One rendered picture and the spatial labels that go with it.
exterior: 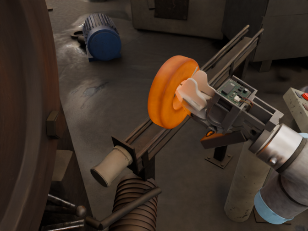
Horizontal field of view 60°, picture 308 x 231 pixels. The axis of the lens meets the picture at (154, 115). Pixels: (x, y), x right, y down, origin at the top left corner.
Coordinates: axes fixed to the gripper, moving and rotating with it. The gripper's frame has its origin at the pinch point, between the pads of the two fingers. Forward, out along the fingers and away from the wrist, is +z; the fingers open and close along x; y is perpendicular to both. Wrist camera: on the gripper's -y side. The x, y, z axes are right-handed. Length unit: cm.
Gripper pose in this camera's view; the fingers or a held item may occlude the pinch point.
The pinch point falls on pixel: (176, 85)
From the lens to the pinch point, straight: 56.0
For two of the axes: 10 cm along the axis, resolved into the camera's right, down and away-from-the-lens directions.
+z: -7.6, -5.8, 2.9
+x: -6.2, 5.1, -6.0
